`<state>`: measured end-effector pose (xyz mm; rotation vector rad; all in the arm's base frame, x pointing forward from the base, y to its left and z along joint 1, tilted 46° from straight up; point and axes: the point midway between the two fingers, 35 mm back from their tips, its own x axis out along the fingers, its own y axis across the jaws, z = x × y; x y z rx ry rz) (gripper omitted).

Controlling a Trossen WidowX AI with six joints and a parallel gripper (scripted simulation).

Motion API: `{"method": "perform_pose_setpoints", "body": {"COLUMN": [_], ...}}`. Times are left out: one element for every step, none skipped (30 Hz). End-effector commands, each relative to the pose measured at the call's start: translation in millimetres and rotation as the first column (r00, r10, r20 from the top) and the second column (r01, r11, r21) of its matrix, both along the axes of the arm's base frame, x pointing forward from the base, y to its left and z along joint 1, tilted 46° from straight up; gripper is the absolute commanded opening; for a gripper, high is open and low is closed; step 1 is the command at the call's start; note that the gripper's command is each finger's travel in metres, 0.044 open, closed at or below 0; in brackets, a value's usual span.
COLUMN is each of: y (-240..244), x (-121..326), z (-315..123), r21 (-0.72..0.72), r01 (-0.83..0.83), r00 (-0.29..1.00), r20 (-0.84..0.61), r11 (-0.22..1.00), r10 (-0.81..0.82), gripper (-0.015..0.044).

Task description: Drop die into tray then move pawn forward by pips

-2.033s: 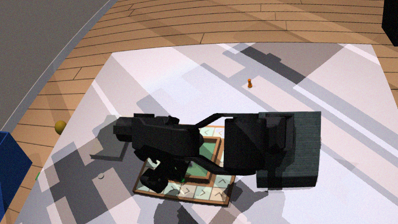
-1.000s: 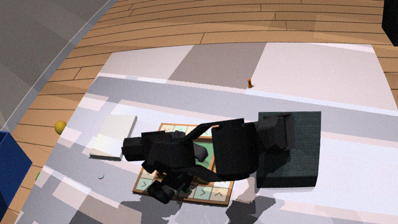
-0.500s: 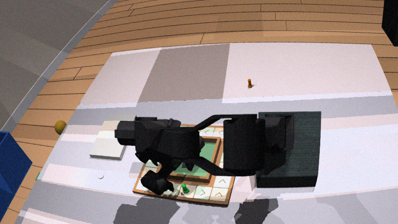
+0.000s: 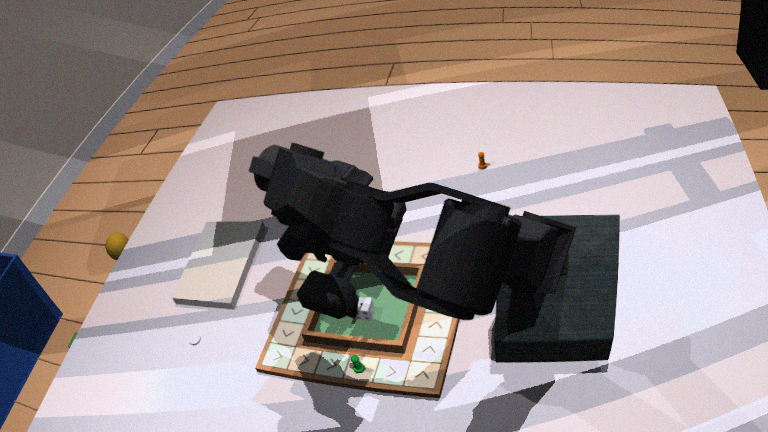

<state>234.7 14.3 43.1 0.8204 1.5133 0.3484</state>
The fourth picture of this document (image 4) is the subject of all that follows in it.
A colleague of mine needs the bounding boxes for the white die with black pips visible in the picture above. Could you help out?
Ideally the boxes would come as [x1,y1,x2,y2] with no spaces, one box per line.
[355,297,375,320]

